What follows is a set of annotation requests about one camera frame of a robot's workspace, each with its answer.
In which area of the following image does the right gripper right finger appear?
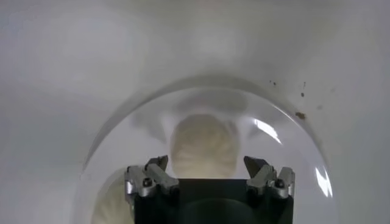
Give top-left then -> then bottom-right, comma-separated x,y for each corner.
243,155 -> 296,200

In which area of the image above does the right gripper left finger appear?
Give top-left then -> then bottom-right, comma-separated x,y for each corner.
124,155 -> 180,205

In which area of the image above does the white steamed baozi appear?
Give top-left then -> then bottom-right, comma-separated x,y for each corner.
90,176 -> 135,224
169,114 -> 240,180

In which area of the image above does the white round plate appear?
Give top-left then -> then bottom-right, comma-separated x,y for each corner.
69,74 -> 339,224

